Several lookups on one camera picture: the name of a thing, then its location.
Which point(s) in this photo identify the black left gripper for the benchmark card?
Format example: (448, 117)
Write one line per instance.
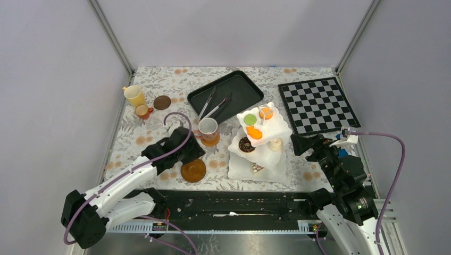
(197, 151)

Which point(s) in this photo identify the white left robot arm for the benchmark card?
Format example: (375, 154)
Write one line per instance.
(88, 215)

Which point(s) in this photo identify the orange macaron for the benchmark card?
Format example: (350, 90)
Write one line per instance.
(265, 113)

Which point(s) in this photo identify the black serving tray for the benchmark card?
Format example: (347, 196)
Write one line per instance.
(234, 93)

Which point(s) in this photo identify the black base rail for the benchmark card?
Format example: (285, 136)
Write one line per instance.
(232, 211)

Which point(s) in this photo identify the pink strawberry cake slice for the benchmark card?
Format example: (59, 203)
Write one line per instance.
(256, 168)

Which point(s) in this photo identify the white cup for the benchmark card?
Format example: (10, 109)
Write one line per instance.
(143, 111)

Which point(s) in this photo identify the white three-tier dessert stand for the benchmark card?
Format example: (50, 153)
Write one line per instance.
(274, 162)

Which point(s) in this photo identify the cream round mousse cake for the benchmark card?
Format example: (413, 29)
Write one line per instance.
(276, 144)

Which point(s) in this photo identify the dark brown saucer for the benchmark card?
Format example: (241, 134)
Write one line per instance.
(162, 102)

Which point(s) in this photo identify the black and grey chessboard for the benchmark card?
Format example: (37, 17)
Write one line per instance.
(317, 106)

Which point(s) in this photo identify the small tan saucer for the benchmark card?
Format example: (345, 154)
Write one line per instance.
(211, 143)

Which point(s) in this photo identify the large brown saucer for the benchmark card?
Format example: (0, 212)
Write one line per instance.
(194, 171)

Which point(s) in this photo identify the chocolate sprinkle donut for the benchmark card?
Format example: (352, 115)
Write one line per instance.
(245, 145)

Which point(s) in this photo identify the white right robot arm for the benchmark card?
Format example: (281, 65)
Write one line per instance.
(349, 211)

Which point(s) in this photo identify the orange fish pastry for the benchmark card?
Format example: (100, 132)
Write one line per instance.
(254, 133)

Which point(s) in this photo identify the green macaron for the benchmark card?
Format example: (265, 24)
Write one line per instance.
(250, 119)

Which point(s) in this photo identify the yellow cup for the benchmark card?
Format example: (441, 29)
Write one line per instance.
(134, 96)

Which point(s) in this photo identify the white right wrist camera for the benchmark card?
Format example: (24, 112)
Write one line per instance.
(346, 138)

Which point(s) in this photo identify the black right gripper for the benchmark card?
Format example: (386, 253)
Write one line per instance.
(301, 143)

